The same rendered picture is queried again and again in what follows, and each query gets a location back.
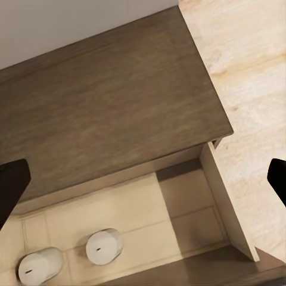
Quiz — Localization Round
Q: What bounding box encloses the pillar candle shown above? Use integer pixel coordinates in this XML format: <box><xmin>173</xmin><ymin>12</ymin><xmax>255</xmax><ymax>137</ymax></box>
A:
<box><xmin>86</xmin><ymin>228</ymin><xmax>124</xmax><ymax>266</ymax></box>
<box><xmin>18</xmin><ymin>247</ymin><xmax>64</xmax><ymax>286</ymax></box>

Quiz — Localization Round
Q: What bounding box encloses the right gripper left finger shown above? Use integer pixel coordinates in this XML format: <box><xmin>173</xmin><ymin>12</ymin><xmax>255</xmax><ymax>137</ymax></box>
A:
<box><xmin>0</xmin><ymin>158</ymin><xmax>31</xmax><ymax>230</ymax></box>

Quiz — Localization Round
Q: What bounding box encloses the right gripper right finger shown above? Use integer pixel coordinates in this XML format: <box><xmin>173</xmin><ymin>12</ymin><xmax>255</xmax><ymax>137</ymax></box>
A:
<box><xmin>267</xmin><ymin>158</ymin><xmax>286</xmax><ymax>207</ymax></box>

